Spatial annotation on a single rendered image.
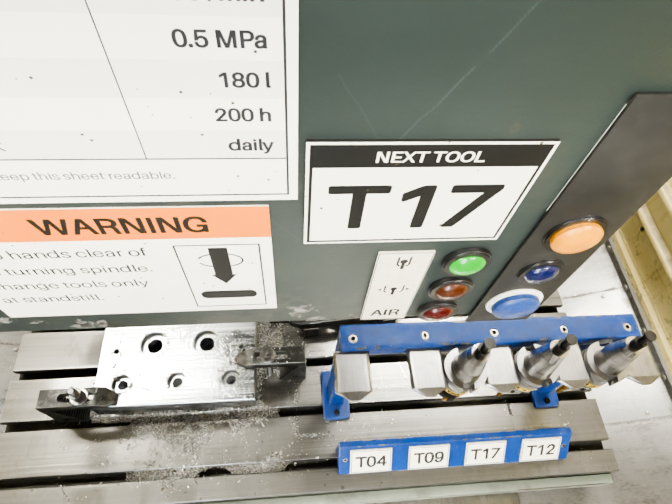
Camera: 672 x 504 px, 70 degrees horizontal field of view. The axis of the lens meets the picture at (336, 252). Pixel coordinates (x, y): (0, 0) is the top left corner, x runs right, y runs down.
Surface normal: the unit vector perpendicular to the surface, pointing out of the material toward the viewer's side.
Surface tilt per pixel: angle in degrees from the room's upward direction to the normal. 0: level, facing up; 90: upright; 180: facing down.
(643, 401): 24
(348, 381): 0
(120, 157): 90
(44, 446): 0
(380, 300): 90
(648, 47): 90
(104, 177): 90
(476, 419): 0
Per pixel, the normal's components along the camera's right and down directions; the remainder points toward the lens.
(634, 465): -0.34, -0.47
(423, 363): 0.07, -0.52
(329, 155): 0.07, 0.86
